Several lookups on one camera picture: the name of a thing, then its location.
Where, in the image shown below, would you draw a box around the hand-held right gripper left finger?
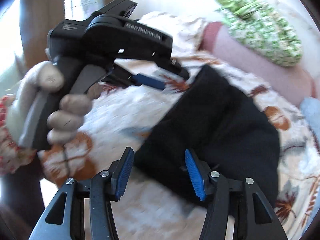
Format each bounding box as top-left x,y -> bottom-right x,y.
29,147 -> 135,240

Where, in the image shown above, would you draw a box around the light blue quilt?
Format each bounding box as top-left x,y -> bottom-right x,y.
300,97 -> 320,140

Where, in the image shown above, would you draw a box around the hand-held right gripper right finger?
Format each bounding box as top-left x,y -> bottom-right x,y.
184,149 -> 289,240

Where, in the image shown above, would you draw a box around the green checkered quilt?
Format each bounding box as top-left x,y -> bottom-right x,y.
215,0 -> 303,67

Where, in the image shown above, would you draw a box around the black pants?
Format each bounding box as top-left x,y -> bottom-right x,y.
135,65 -> 280,205

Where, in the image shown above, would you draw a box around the leaf print blanket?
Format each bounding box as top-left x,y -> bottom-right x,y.
37,52 -> 320,240

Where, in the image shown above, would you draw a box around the person's left hand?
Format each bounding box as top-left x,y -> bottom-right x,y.
6,61 -> 101,147

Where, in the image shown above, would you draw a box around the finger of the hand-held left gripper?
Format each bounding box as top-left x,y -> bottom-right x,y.
100,65 -> 167,91
152,55 -> 190,80

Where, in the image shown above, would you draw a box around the pink padded headboard cushion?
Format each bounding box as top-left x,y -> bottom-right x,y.
200,21 -> 317,107

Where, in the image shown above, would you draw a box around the white sprig print pillow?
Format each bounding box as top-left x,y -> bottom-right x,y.
136,11 -> 208,58

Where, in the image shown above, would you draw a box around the brown wooden window frame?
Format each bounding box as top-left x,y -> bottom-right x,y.
20,0 -> 66,65

